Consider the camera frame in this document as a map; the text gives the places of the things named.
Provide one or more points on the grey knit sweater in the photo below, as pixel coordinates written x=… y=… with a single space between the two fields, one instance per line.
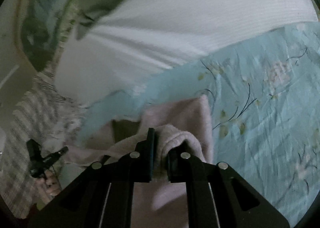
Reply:
x=158 y=203

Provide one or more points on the person left hand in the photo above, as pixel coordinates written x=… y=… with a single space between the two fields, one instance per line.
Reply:
x=48 y=186

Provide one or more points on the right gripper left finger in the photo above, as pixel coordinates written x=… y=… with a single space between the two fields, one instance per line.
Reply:
x=137 y=166

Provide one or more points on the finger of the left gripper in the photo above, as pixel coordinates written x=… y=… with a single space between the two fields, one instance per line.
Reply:
x=54 y=157

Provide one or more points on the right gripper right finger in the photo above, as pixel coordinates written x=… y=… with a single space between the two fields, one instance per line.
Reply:
x=183 y=165

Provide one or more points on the green plaid blanket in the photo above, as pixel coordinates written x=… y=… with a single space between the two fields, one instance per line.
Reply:
x=42 y=115

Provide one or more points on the teal floral bed sheet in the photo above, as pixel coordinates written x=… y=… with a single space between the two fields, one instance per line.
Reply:
x=264 y=102

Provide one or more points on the white striped quilt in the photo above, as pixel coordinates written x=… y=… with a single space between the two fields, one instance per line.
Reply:
x=141 y=38

